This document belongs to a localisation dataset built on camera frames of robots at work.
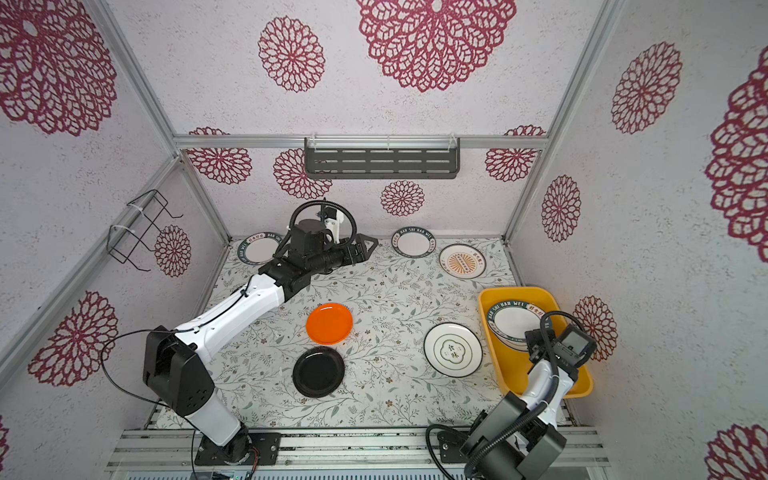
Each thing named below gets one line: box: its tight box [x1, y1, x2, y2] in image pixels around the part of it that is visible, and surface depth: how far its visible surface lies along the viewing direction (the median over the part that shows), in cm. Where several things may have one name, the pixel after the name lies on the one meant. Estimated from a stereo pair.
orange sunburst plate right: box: [438, 243, 487, 279], surface depth 115 cm
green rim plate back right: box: [391, 226, 437, 258], surface depth 123 cm
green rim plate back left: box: [237, 232, 282, 266], surface depth 122 cm
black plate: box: [292, 346, 345, 399], surface depth 87 cm
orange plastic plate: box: [306, 303, 353, 345], surface depth 98 cm
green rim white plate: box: [487, 300, 546, 351], surface depth 92 cm
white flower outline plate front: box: [423, 322, 484, 379], surface depth 92 cm
